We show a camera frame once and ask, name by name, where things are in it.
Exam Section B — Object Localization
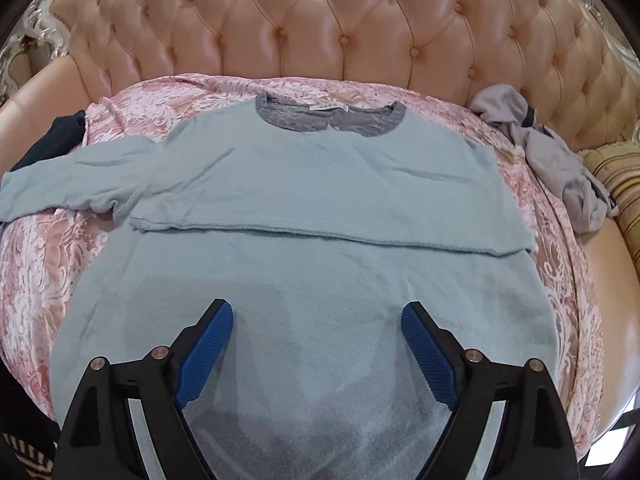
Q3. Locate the tiger stripe fabric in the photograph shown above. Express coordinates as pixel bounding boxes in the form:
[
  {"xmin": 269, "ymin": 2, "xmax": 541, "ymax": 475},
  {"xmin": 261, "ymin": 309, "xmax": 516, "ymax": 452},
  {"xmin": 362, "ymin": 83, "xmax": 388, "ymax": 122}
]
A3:
[{"xmin": 1, "ymin": 434, "xmax": 53, "ymax": 480}]

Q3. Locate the light blue long-sleeve sweater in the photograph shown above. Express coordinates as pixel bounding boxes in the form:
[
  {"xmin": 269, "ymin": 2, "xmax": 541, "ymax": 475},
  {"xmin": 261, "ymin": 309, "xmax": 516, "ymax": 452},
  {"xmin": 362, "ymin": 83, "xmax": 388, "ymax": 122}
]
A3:
[{"xmin": 1, "ymin": 94, "xmax": 558, "ymax": 479}]

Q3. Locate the pink floral bed quilt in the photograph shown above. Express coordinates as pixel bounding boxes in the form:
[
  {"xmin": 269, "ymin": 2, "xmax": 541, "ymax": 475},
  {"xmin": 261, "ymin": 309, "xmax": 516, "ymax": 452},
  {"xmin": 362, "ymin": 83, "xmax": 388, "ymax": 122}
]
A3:
[{"xmin": 1, "ymin": 74, "xmax": 604, "ymax": 454}]

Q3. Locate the grey crumpled garment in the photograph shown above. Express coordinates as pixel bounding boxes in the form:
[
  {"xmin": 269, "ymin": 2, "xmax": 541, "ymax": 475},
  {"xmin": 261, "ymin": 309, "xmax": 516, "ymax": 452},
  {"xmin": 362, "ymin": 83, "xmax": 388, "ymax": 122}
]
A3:
[{"xmin": 469, "ymin": 84, "xmax": 620, "ymax": 234}]

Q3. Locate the dark navy garment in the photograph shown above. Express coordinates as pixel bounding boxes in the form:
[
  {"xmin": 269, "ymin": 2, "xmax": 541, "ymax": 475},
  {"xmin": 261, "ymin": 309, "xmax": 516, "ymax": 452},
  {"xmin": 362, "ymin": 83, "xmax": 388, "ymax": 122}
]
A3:
[{"xmin": 11, "ymin": 110, "xmax": 86, "ymax": 171}]

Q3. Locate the peach tufted leather headboard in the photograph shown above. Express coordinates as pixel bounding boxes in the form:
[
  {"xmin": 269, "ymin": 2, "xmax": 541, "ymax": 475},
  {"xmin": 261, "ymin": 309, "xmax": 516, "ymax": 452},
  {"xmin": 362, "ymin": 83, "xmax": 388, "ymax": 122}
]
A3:
[{"xmin": 0, "ymin": 0, "xmax": 640, "ymax": 430}]

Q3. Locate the striped green gold pillow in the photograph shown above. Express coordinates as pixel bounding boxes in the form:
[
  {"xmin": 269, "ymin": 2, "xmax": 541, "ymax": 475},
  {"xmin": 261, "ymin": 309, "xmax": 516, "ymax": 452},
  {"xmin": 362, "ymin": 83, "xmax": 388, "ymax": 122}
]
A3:
[{"xmin": 580, "ymin": 141, "xmax": 640, "ymax": 271}]

